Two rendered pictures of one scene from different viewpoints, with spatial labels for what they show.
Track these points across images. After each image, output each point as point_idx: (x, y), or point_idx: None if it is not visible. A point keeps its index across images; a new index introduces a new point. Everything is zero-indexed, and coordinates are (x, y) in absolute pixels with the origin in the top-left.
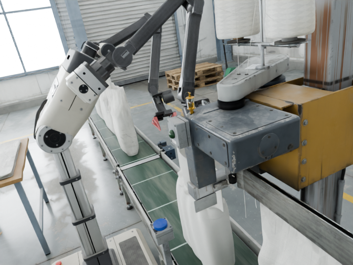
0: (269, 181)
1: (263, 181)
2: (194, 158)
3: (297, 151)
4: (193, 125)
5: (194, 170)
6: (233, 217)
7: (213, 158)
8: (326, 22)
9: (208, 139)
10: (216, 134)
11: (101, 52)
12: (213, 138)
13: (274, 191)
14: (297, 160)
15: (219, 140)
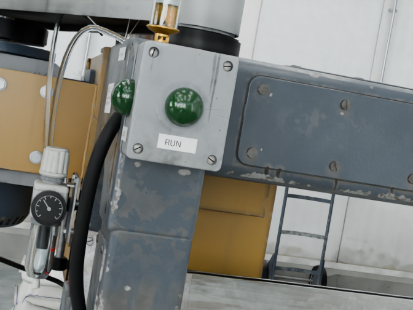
0: (291, 284)
1: (289, 285)
2: (195, 223)
3: (268, 209)
4: (238, 82)
5: (171, 281)
6: None
7: (337, 182)
8: None
9: (340, 115)
10: (383, 93)
11: None
12: (368, 108)
13: (329, 299)
14: (262, 235)
15: (406, 108)
